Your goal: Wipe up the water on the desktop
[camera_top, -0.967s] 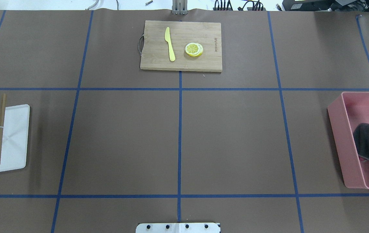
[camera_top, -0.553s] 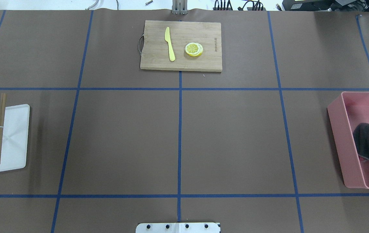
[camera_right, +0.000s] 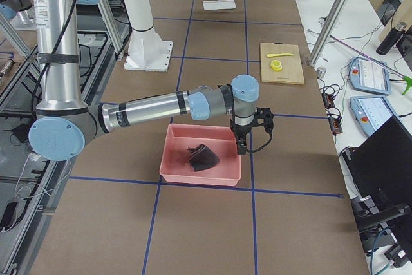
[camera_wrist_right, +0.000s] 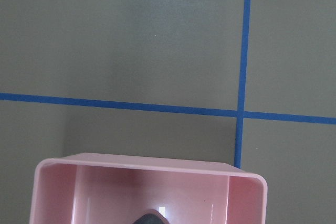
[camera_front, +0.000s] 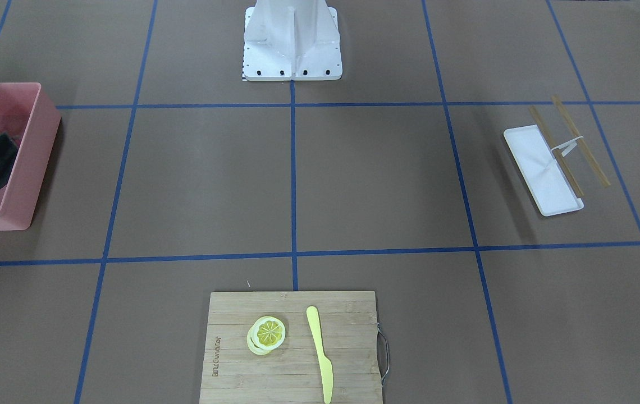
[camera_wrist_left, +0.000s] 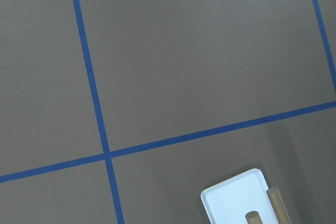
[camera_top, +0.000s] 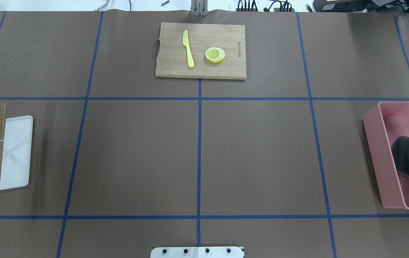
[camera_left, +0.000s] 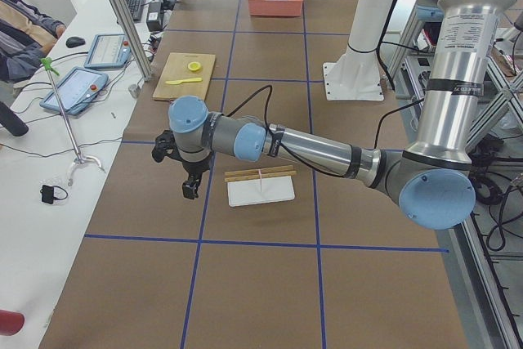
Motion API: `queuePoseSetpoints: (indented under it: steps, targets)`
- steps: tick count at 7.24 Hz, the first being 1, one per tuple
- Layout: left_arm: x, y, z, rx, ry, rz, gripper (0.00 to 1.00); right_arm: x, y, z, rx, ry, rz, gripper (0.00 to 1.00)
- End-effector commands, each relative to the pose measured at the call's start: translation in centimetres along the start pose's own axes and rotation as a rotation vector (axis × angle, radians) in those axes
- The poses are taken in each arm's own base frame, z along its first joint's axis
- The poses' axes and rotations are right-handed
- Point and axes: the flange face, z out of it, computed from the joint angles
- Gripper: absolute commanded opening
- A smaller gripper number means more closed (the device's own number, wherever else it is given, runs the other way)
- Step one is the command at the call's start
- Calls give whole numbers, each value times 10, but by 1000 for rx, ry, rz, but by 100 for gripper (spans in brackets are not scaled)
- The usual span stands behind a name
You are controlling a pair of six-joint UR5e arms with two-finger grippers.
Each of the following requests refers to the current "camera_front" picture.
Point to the yellow lemon slices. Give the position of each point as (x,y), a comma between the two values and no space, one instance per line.
(265,335)

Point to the bamboo cutting board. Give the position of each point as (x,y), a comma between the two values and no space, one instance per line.
(290,374)

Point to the yellow plastic knife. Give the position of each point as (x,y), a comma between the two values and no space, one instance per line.
(324,363)

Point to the white rack tray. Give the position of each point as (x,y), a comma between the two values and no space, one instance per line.
(541,171)

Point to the pink plastic bin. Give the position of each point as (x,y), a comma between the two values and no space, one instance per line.
(29,122)

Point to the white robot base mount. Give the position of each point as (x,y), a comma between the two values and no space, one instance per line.
(291,40)

